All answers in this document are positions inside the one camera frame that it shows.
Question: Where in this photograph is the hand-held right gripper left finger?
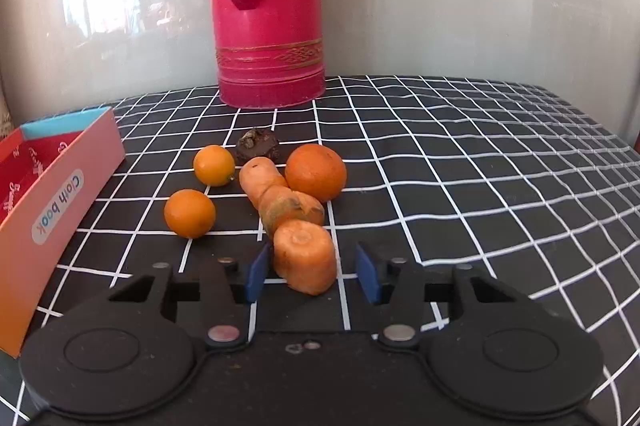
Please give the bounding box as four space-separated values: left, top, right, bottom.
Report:
108 242 272 351

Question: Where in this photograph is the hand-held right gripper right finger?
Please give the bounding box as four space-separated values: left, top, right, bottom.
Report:
354 241 523 350

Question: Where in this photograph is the short thick carrot piece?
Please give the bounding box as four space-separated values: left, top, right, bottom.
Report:
272 219 338 296

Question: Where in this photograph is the carrot piece with dark blemish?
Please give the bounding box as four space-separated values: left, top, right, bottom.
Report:
258 186 326 239

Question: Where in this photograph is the small orange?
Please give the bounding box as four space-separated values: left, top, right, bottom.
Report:
164 189 217 239
193 145 236 187

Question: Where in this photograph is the slim carrot piece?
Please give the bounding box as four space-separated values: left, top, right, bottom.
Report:
238 157 289 210

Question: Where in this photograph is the large orange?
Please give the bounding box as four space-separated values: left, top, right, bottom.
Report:
284 143 348 203

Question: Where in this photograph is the pink and red cardboard box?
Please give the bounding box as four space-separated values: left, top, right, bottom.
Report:
0 106 126 357

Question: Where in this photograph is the black white grid tablecloth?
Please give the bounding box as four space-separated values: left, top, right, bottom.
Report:
0 75 640 426

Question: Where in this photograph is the dark brown dried fruit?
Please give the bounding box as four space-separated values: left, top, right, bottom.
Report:
235 128 282 166

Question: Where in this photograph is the red metal thermos jug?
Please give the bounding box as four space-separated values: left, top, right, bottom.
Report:
204 0 333 111

